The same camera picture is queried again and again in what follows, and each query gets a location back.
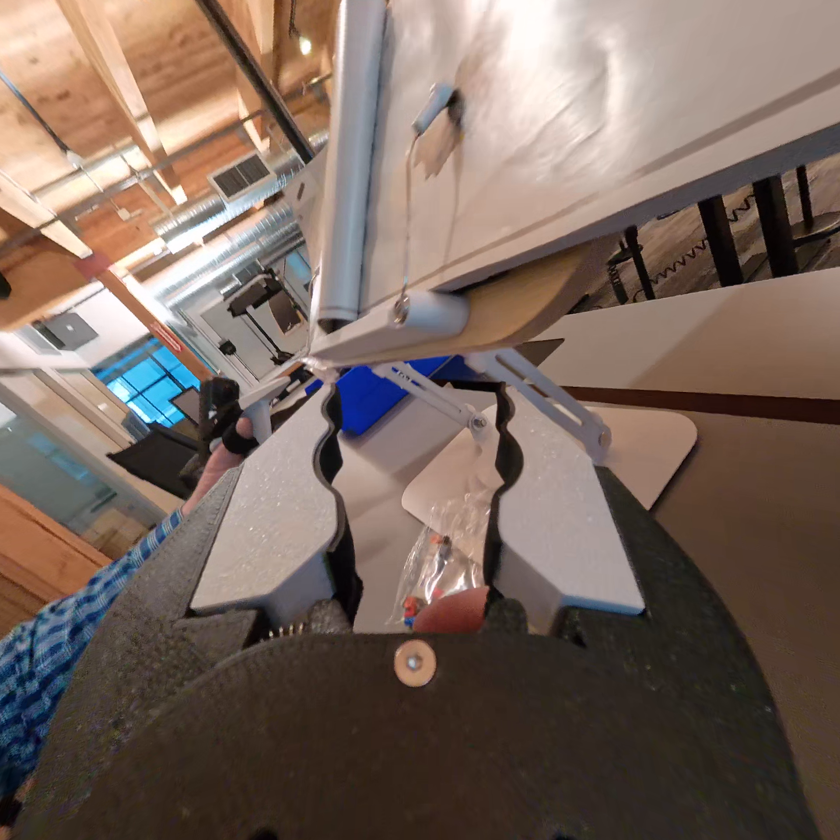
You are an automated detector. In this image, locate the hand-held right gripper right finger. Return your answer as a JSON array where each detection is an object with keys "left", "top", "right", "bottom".
[{"left": 481, "top": 382, "right": 646, "bottom": 618}]

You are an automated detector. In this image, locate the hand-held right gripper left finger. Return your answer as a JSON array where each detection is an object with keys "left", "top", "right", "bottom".
[{"left": 189, "top": 382, "right": 365, "bottom": 621}]

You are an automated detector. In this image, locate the clear plastic parts bag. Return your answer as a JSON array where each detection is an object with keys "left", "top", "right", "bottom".
[{"left": 397, "top": 484, "right": 493, "bottom": 627}]

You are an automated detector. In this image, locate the person's left hand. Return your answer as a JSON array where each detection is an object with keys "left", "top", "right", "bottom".
[{"left": 182, "top": 417, "right": 258, "bottom": 519}]

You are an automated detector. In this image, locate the black equipment stand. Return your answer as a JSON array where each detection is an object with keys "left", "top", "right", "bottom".
[{"left": 220, "top": 266, "right": 309, "bottom": 365}]

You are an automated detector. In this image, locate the blue box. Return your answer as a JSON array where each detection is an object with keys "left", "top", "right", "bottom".
[{"left": 341, "top": 357, "right": 470, "bottom": 435}]

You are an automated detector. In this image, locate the white vent grille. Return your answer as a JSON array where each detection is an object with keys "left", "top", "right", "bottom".
[{"left": 207, "top": 151, "right": 277, "bottom": 202}]

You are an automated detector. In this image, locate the black desk leg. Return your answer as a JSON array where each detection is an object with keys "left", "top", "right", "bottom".
[
  {"left": 699, "top": 195, "right": 744, "bottom": 287},
  {"left": 753, "top": 176, "right": 800, "bottom": 278}
]

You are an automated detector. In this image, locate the white book stand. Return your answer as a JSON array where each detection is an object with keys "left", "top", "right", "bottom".
[{"left": 305, "top": 0, "right": 840, "bottom": 526}]

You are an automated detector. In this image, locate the silver ventilation duct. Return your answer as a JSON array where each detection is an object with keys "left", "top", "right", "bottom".
[{"left": 154, "top": 128, "right": 329, "bottom": 309}]

